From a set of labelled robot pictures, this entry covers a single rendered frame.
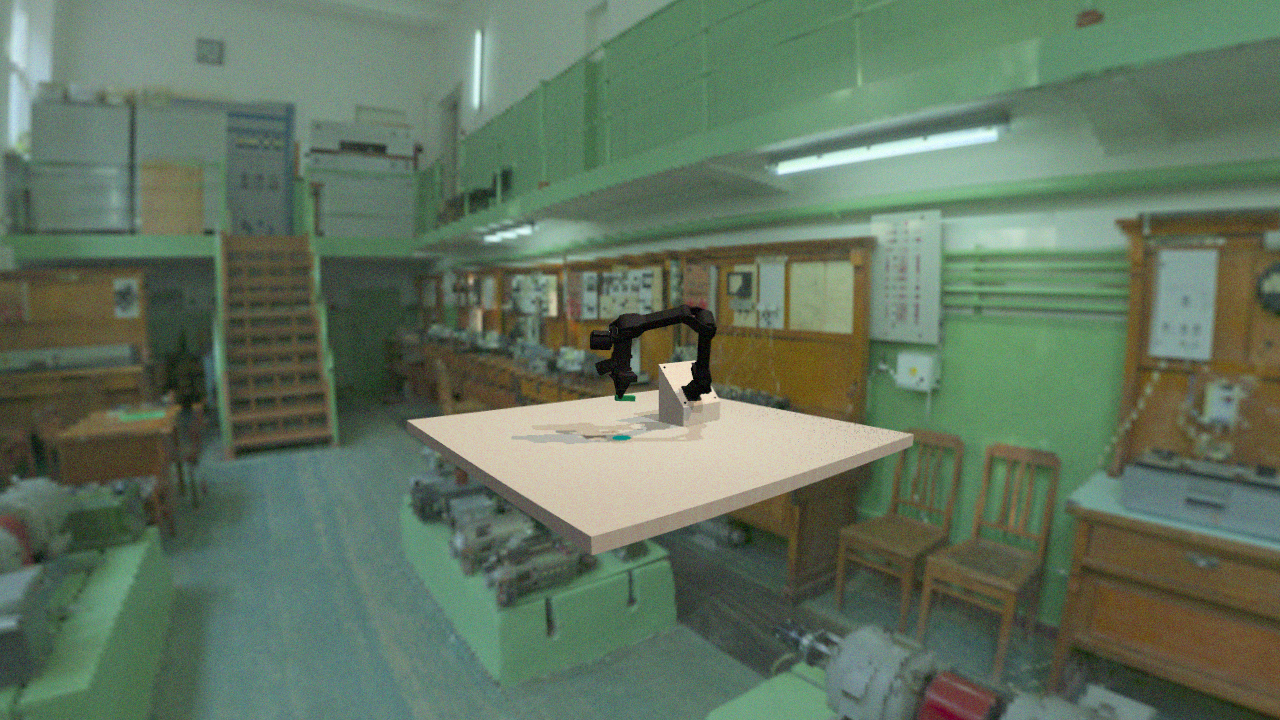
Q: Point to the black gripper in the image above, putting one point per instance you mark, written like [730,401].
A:
[624,376]

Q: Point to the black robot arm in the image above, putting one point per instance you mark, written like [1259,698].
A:
[632,325]

